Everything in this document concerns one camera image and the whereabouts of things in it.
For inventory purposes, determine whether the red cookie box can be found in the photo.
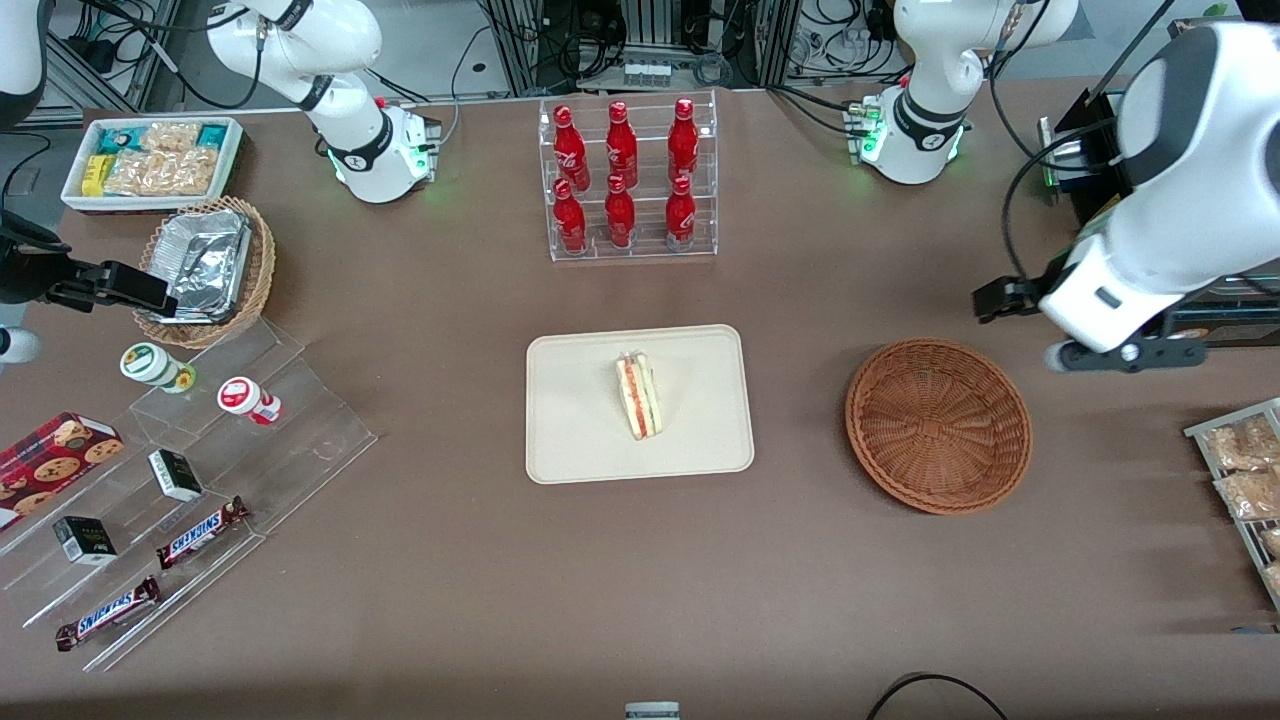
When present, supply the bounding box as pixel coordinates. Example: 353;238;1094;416
0;412;125;531

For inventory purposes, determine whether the clear rice cracker pack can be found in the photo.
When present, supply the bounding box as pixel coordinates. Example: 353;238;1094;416
105;148;219;198
140;122;201;154

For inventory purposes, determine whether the green cap yogurt bottle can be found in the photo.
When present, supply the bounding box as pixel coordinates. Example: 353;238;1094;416
120;342;197;394

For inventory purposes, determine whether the small black box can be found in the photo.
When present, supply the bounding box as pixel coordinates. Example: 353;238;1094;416
148;449;204;502
52;516;118;567

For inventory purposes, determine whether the beige plastic tray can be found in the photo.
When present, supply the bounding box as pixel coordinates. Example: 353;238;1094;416
526;324;755;486

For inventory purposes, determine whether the light wicker basket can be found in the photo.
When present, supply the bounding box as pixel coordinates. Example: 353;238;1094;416
133;196;276;349

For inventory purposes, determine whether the aluminium frame rack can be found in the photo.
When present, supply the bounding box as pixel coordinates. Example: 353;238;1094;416
480;0;801;96

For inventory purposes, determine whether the black table cable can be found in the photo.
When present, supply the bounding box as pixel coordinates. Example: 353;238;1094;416
865;673;1011;720

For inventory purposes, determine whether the aluminium foil tray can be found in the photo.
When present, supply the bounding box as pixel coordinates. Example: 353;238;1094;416
150;208;251;323

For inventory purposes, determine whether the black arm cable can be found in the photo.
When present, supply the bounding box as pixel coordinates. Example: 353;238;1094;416
985;0;1136;291

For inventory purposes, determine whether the triangular sandwich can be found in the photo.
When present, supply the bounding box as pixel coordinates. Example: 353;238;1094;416
615;352;664;441

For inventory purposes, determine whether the clear acrylic step display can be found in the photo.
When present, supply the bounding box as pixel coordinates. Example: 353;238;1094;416
0;318;379;673

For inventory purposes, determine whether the white plastic snack bin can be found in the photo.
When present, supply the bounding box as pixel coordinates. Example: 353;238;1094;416
60;116;245;214

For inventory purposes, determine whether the red cap yogurt bottle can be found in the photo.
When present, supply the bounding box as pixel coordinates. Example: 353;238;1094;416
217;376;283;426

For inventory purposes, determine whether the clear acrylic bottle rack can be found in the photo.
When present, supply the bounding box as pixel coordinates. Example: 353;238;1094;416
538;90;719;263

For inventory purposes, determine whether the red cola bottle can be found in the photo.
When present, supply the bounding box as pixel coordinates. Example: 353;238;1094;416
605;100;639;186
553;178;589;253
553;105;591;191
665;175;698;251
604;174;637;249
668;97;701;181

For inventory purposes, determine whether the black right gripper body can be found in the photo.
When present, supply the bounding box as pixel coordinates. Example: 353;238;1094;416
0;212;97;304

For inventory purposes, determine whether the black food warmer machine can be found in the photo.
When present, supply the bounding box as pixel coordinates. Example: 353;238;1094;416
1038;15;1280;351

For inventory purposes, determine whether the snickers chocolate bar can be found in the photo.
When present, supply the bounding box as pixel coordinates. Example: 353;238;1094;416
55;576;162;652
156;496;251;571

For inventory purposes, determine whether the tray of wrapped pastries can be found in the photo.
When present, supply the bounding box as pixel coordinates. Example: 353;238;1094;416
1183;398;1280;613

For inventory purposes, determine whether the brown wicker basket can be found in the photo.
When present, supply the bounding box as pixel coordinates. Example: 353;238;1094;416
845;338;1033;516

